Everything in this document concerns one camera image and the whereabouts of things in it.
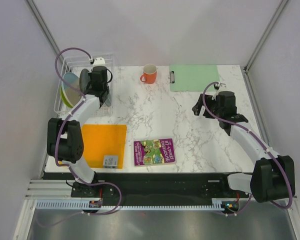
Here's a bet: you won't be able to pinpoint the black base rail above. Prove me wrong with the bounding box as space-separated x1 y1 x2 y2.
71 173 249 206

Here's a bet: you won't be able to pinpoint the orange mug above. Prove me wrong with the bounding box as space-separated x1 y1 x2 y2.
140 64 157 84

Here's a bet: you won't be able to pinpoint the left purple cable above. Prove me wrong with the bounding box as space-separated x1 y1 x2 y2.
53 47 123 216

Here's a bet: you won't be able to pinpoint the right aluminium frame post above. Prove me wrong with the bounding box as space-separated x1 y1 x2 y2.
242 0 290 75

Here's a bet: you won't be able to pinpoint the green rimmed grey plate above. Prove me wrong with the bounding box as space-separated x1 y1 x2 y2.
60 72 81 108

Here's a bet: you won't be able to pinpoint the white wire dish rack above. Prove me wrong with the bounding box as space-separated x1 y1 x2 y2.
54 52 117 117

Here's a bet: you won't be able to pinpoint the purple treehouse book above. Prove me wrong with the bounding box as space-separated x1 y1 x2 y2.
133 138 176 167

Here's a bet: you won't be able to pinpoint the orange cutting board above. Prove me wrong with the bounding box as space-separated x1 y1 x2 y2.
81 124 127 169

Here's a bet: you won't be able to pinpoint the large teal plate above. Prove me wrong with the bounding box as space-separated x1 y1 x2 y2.
99 68 113 107

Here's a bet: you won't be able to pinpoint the small grey box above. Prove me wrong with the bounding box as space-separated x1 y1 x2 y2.
102 155 119 169

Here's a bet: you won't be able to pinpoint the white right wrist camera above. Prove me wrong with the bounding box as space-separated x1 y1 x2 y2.
212 82 227 100

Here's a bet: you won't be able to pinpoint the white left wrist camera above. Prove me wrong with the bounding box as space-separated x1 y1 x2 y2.
89 57 106 67

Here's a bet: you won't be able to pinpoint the dark blue plate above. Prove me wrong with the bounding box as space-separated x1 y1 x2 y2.
79 68 90 93

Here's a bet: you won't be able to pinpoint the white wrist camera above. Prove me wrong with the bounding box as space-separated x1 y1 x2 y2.
212 82 227 100
89 57 106 67

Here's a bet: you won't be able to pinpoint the aluminium frame post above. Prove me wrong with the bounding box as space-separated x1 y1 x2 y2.
242 0 290 75
26 0 64 60

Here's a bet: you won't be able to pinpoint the green clipboard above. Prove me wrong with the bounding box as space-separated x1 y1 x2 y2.
169 64 220 92

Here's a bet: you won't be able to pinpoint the left aluminium frame post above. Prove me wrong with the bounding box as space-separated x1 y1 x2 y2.
26 0 64 60

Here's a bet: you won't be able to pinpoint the white slotted cable duct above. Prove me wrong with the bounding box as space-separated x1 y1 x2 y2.
35 198 240 211

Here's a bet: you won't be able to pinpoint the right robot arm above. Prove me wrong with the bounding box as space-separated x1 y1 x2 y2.
192 91 295 209

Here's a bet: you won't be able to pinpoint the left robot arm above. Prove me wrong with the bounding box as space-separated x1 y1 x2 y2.
47 65 113 197

